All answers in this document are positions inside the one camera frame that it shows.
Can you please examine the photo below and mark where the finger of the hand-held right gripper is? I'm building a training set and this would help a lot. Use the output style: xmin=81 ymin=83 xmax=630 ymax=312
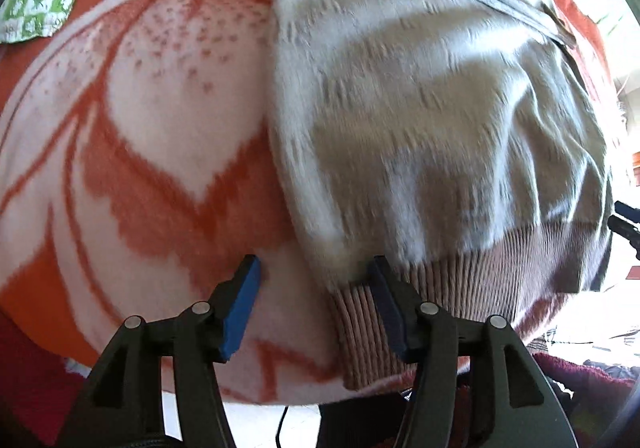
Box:
xmin=607 ymin=201 xmax=640 ymax=260

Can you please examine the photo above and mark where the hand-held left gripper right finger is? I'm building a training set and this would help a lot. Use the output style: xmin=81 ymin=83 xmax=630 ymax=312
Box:
xmin=368 ymin=255 xmax=576 ymax=448

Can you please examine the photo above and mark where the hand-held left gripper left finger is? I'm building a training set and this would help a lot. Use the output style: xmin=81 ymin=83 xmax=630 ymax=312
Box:
xmin=56 ymin=254 xmax=263 ymax=448

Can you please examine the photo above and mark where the beige fuzzy sweater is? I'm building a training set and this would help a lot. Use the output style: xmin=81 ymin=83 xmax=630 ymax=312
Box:
xmin=269 ymin=0 xmax=615 ymax=391

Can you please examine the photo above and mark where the orange and white patterned blanket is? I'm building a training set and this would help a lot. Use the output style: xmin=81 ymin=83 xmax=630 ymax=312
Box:
xmin=0 ymin=0 xmax=613 ymax=404

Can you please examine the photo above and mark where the dark red fuzzy cloth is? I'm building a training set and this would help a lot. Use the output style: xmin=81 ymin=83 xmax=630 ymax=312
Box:
xmin=452 ymin=352 xmax=638 ymax=448

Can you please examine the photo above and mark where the black cable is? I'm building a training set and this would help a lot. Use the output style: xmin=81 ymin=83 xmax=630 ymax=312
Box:
xmin=274 ymin=405 xmax=291 ymax=448

